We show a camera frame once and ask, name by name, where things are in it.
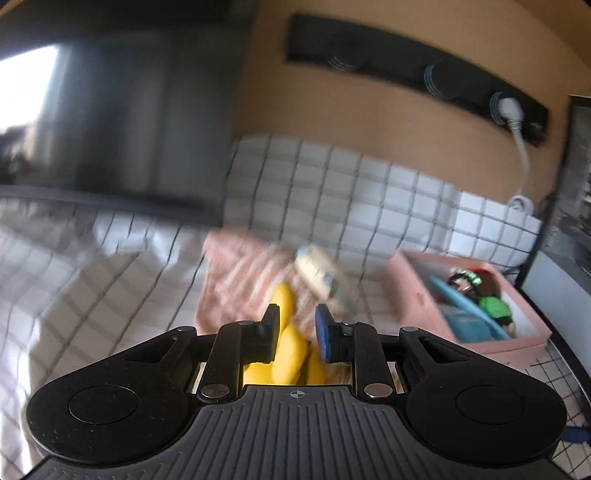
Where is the green plush item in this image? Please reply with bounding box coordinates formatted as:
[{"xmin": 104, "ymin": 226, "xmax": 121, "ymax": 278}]
[{"xmin": 478, "ymin": 296, "xmax": 513, "ymax": 328}]

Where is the black monitor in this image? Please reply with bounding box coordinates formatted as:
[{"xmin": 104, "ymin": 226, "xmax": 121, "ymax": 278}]
[{"xmin": 1, "ymin": 27, "xmax": 247, "ymax": 226}]

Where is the yellow plush toy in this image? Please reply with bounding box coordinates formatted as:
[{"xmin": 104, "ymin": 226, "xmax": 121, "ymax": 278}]
[{"xmin": 242, "ymin": 283, "xmax": 327, "ymax": 386}]

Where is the white plug and cable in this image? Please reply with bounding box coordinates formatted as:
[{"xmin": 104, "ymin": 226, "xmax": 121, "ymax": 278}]
[{"xmin": 497, "ymin": 97, "xmax": 536, "ymax": 217}]

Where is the black wall power strip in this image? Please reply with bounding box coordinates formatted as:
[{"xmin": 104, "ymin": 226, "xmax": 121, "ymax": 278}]
[{"xmin": 286, "ymin": 13, "xmax": 550, "ymax": 146}]

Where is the red brown round item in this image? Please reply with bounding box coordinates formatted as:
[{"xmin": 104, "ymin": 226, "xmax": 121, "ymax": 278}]
[{"xmin": 448, "ymin": 268, "xmax": 501, "ymax": 297}]

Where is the glass computer case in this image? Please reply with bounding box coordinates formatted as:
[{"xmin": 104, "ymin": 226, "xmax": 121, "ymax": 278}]
[{"xmin": 521, "ymin": 95, "xmax": 590, "ymax": 370}]

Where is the pink cardboard box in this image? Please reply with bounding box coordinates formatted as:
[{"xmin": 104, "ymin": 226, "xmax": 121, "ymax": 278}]
[{"xmin": 384, "ymin": 250, "xmax": 551, "ymax": 368}]

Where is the cream round pouch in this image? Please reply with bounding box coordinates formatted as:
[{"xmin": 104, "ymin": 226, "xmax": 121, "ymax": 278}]
[{"xmin": 294, "ymin": 244, "xmax": 360, "ymax": 317}]

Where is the pink striped knitted cloth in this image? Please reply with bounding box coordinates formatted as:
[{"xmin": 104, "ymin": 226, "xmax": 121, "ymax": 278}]
[{"xmin": 195, "ymin": 230, "xmax": 317, "ymax": 341}]

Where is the white grid tablecloth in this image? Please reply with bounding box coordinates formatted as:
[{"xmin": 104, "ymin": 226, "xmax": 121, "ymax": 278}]
[{"xmin": 0, "ymin": 133, "xmax": 591, "ymax": 480}]

